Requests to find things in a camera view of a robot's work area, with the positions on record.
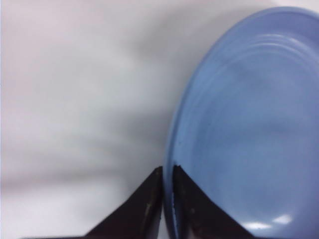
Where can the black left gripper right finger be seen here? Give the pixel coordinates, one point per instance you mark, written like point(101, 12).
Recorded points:
point(197, 217)

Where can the blue round plate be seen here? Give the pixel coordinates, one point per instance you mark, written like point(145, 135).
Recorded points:
point(247, 127)

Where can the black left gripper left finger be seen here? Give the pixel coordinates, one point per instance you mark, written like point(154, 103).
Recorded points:
point(137, 218)

